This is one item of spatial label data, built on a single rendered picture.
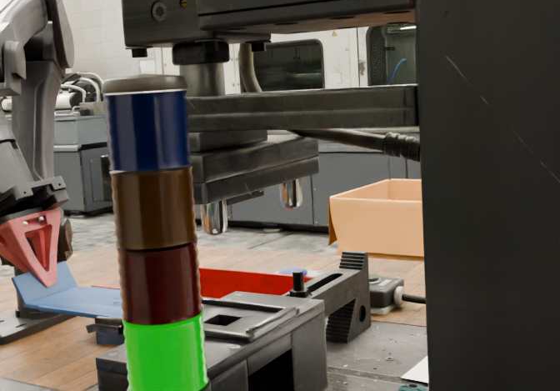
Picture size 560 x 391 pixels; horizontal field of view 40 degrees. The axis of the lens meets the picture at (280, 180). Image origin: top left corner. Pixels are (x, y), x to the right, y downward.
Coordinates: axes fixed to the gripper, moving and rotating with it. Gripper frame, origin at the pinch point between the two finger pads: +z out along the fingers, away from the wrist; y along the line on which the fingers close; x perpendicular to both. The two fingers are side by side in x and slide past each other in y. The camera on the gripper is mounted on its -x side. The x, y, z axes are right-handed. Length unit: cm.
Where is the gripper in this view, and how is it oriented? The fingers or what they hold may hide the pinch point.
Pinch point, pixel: (46, 279)
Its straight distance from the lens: 84.2
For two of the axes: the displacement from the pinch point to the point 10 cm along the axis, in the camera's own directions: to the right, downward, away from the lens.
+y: 7.4, -4.0, -5.4
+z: 4.2, 9.0, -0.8
